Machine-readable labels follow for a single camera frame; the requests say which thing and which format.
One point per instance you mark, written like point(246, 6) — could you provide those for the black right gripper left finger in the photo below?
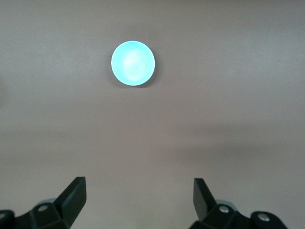
point(66, 202)

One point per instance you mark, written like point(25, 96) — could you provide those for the light blue bowl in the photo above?
point(133, 63)

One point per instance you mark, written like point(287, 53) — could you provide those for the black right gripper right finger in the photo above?
point(209, 210)

